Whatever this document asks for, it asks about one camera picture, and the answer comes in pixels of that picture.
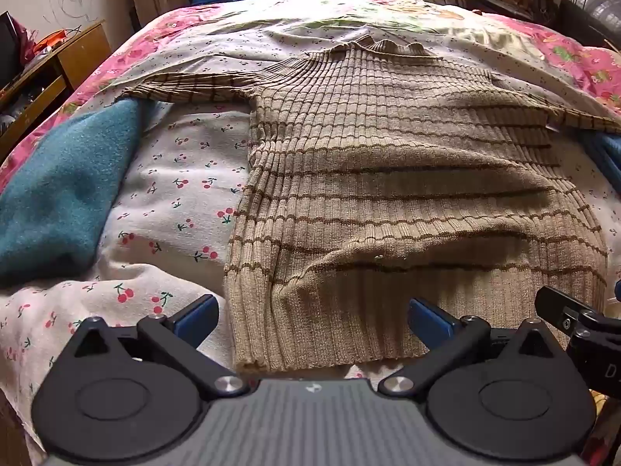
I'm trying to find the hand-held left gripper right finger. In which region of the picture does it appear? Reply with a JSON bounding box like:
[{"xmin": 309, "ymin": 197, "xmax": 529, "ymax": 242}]
[{"xmin": 377, "ymin": 298, "xmax": 560, "ymax": 397}]

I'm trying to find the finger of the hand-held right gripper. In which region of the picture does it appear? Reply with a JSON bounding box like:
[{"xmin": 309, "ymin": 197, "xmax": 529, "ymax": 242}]
[{"xmin": 535, "ymin": 286, "xmax": 593, "ymax": 335}]

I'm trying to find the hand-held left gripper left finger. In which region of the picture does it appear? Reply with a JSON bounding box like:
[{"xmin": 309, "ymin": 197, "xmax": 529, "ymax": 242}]
[{"xmin": 73, "ymin": 294, "xmax": 247, "ymax": 402}]

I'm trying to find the beige striped ribbed sweater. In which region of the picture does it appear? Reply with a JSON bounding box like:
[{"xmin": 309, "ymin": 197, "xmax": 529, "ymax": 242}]
[{"xmin": 119, "ymin": 39, "xmax": 621, "ymax": 376}]

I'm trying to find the blue garment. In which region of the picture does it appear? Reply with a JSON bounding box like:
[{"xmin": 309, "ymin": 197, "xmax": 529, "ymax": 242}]
[{"xmin": 579, "ymin": 129, "xmax": 621, "ymax": 196}]

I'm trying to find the white cherry print sheet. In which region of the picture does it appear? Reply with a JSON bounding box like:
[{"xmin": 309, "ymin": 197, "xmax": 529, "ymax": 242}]
[{"xmin": 0, "ymin": 0, "xmax": 621, "ymax": 466}]

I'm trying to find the teal fleece cloth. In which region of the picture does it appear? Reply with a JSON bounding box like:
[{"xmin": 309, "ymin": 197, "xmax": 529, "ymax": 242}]
[{"xmin": 0, "ymin": 99, "xmax": 147, "ymax": 288}]

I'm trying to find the wooden bedside cabinet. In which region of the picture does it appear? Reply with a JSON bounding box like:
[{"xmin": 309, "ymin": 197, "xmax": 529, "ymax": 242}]
[{"xmin": 0, "ymin": 19, "xmax": 113, "ymax": 162}]

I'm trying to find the pink floral blanket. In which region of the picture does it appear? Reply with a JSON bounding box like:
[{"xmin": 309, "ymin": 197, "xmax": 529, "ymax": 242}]
[{"xmin": 0, "ymin": 0, "xmax": 621, "ymax": 195}]

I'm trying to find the black cabinet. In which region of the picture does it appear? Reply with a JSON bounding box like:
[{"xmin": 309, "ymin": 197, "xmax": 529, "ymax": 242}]
[{"xmin": 558, "ymin": 0, "xmax": 621, "ymax": 55}]

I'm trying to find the orange red packet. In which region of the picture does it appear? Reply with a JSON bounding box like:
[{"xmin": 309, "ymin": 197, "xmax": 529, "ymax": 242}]
[{"xmin": 33, "ymin": 29, "xmax": 68, "ymax": 55}]

